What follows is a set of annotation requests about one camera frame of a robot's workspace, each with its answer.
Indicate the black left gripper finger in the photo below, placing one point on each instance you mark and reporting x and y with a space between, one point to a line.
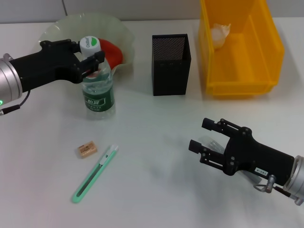
93 61
75 47

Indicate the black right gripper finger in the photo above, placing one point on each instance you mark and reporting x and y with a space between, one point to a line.
195 145
209 123

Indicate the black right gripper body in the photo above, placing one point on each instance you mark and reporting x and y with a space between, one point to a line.
256 156

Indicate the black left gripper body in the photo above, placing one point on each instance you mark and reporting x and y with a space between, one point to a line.
47 66

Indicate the red-orange mandarin orange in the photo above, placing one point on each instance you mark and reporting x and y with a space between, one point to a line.
114 54

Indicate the clear water bottle green label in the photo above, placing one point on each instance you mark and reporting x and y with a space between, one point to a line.
98 99

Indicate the white paper ball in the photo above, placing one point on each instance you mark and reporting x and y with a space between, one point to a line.
218 35

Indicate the mint green utility knife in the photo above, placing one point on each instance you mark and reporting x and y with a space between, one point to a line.
95 171

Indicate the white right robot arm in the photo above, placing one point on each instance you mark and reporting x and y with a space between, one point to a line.
297 173

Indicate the clear pen with grey end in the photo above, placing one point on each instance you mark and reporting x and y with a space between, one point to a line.
213 143

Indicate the pale green glass fruit plate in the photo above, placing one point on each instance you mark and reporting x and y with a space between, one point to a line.
71 26

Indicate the black mesh pen holder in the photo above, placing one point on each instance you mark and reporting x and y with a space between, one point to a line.
171 78

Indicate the small tan eraser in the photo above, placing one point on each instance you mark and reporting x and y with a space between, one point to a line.
87 150

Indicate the yellow plastic storage bin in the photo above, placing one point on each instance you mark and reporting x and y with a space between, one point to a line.
237 71

